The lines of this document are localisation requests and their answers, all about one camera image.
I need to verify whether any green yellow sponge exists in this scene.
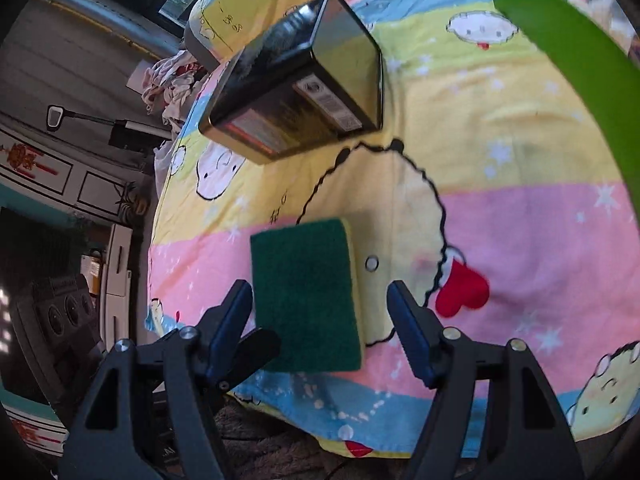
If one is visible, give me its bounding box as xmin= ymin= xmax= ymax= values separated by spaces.
xmin=250 ymin=218 xmax=364 ymax=374

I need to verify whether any green white open box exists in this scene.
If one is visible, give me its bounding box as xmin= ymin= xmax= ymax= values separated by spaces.
xmin=494 ymin=0 xmax=640 ymax=208

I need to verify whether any patterned clothes pile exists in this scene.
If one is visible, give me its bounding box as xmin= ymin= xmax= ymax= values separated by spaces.
xmin=127 ymin=50 xmax=208 ymax=134

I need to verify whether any colourful cartoon blanket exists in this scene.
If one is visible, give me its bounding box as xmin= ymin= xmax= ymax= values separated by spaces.
xmin=143 ymin=0 xmax=639 ymax=457

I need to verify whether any black rectangular box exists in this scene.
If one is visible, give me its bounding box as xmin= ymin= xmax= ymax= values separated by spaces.
xmin=198 ymin=0 xmax=384 ymax=165

